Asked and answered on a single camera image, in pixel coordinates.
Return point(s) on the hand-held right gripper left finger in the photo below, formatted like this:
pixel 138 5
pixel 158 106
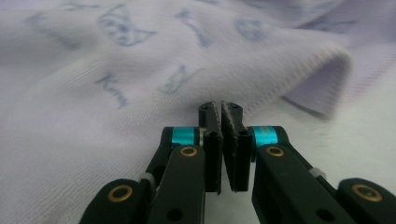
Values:
pixel 211 149

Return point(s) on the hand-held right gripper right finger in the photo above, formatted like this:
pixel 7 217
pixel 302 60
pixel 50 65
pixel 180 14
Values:
pixel 238 155

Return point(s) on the lilac butterfly print cloth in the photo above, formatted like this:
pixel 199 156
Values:
pixel 93 124

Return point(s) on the white foam mat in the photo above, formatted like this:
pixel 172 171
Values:
pixel 358 155

